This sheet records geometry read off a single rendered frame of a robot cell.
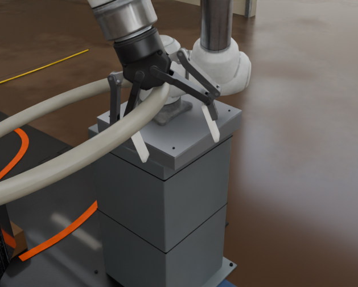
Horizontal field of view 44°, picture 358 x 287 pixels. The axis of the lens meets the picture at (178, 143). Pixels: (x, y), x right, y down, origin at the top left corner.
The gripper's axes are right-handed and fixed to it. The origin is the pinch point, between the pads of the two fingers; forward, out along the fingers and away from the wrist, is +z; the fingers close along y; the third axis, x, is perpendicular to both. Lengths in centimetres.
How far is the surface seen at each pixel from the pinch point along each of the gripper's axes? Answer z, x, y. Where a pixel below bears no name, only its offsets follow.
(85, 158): -9.3, 18.7, 7.1
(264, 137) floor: 105, -224, 9
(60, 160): -10.5, 20.0, 9.8
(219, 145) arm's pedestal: 40, -84, 11
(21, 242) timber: 65, -93, 124
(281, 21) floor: 87, -513, -25
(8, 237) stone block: 45, -63, 102
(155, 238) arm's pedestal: 61, -63, 43
